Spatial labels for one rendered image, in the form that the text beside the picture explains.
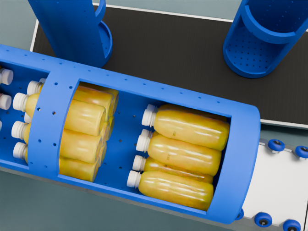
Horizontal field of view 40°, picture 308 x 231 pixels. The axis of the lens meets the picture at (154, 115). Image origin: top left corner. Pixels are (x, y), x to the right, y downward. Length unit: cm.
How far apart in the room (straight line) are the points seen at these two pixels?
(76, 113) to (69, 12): 67
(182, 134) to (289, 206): 40
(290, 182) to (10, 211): 139
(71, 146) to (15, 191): 123
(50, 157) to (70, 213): 120
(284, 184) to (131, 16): 129
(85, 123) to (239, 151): 33
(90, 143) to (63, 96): 13
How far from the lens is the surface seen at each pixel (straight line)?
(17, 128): 102
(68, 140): 97
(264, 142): 122
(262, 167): 121
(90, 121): 93
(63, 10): 152
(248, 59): 214
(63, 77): 93
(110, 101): 99
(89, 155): 96
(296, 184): 123
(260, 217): 114
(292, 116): 212
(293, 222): 116
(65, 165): 102
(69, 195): 212
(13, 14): 246
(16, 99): 99
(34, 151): 93
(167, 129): 98
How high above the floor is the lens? 208
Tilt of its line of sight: 75 degrees down
